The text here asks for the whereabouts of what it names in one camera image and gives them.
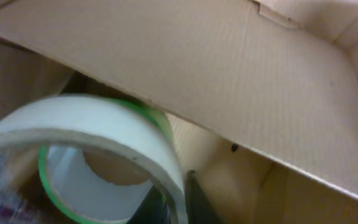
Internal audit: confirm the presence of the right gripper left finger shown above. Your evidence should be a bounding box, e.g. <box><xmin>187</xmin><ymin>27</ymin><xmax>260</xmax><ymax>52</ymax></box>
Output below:
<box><xmin>127</xmin><ymin>187</ymin><xmax>171</xmax><ymax>224</ymax></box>

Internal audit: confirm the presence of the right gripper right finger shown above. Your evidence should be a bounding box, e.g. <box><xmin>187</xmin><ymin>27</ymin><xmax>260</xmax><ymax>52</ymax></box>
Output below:
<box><xmin>185</xmin><ymin>170</ymin><xmax>223</xmax><ymax>224</ymax></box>

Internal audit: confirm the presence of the green tape roll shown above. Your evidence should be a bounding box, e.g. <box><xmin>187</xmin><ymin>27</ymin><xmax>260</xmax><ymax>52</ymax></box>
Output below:
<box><xmin>39</xmin><ymin>102</ymin><xmax>168</xmax><ymax>223</ymax></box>

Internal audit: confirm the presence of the brown cardboard box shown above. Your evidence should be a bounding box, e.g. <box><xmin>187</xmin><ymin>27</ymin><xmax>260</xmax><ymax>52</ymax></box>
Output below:
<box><xmin>0</xmin><ymin>0</ymin><xmax>358</xmax><ymax>223</ymax></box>

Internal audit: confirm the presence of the beige masking tape roll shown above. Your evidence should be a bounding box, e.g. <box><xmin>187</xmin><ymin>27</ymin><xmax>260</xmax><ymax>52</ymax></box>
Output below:
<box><xmin>0</xmin><ymin>96</ymin><xmax>188</xmax><ymax>223</ymax></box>

